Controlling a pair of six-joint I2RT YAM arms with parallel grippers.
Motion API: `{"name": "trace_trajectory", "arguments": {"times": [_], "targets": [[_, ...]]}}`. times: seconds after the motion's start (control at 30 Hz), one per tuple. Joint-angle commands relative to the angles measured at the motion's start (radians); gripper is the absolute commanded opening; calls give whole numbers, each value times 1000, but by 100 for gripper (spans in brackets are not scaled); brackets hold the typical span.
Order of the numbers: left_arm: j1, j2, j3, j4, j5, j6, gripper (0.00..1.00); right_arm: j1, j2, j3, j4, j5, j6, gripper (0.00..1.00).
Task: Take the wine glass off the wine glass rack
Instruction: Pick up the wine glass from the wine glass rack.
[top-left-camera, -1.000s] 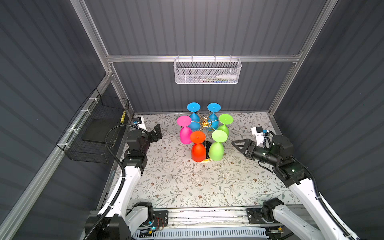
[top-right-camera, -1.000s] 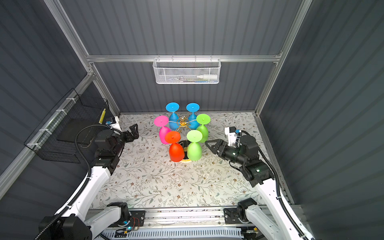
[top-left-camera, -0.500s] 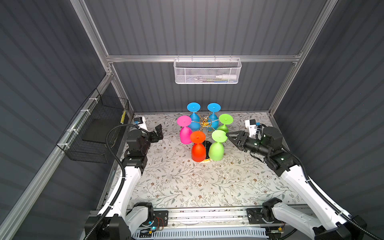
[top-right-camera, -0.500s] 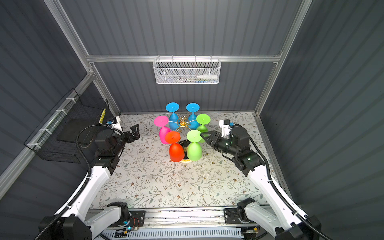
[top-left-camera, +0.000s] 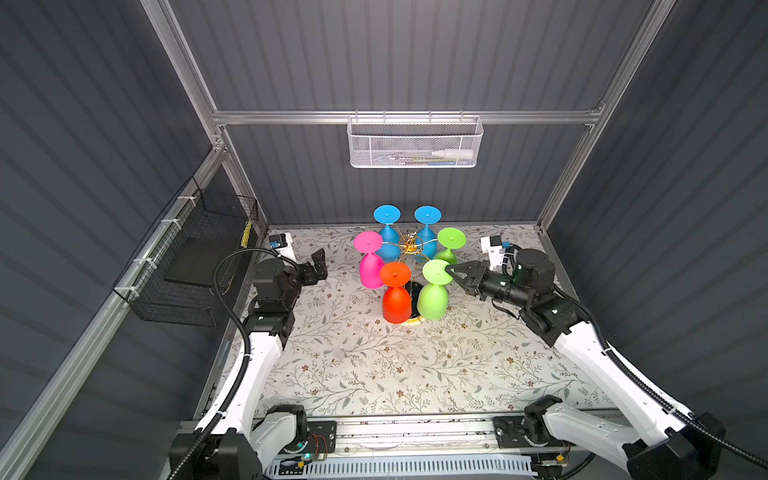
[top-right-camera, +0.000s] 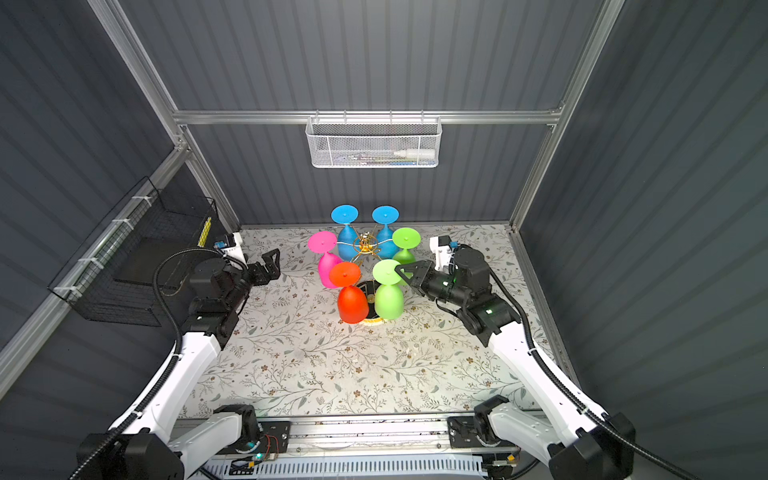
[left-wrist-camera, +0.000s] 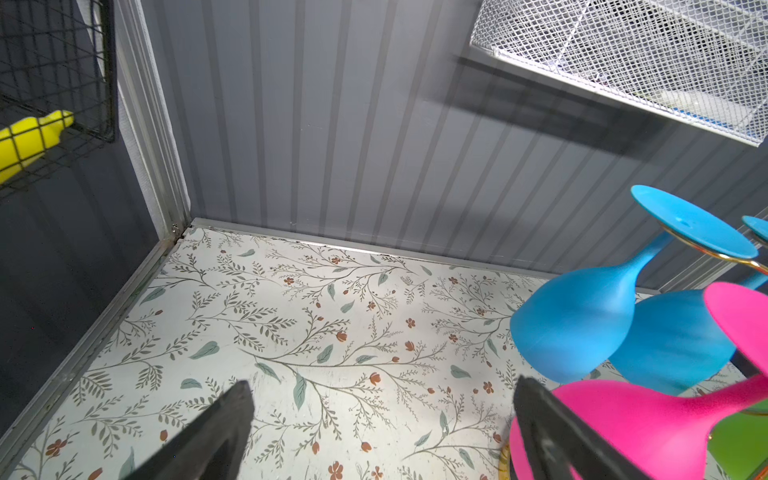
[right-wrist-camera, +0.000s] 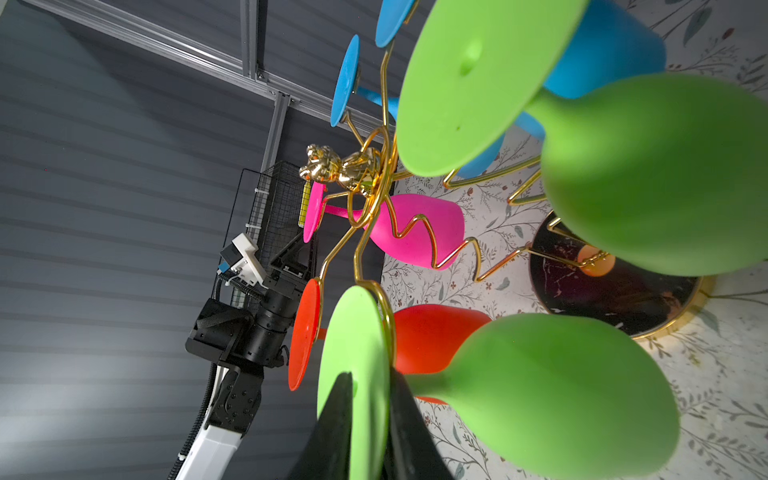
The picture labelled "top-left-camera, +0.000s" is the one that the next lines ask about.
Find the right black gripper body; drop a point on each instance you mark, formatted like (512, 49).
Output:
(480, 282)

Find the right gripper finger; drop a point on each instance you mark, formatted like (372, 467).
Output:
(463, 280)
(475, 266)

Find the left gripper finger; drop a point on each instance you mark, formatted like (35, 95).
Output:
(319, 273)
(319, 258)

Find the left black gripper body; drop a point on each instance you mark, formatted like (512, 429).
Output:
(309, 273)

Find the green wine glass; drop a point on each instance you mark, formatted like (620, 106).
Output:
(433, 298)
(450, 239)

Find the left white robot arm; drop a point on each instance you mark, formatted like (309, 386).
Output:
(252, 372)

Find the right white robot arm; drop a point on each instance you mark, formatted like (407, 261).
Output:
(663, 439)

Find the pink wine glass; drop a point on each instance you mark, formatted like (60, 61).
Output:
(368, 243)

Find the right blue wine glass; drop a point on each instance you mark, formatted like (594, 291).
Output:
(427, 216)

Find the blue wine glass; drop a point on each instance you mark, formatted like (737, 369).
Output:
(427, 216)
(388, 215)

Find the red wine glass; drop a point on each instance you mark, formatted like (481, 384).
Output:
(396, 301)

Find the left blue wine glass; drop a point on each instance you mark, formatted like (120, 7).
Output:
(388, 215)

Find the floral table mat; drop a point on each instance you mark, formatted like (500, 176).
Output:
(343, 358)

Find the white marker in basket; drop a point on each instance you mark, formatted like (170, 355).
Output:
(457, 155)

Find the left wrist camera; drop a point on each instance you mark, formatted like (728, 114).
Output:
(282, 245)

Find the gold wire glass rack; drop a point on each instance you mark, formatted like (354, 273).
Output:
(409, 249)

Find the white mesh wall basket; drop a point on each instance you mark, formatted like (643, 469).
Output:
(407, 142)

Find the black wire wall basket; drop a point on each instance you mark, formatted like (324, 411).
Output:
(176, 278)

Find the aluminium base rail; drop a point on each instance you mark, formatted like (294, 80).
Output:
(432, 446)

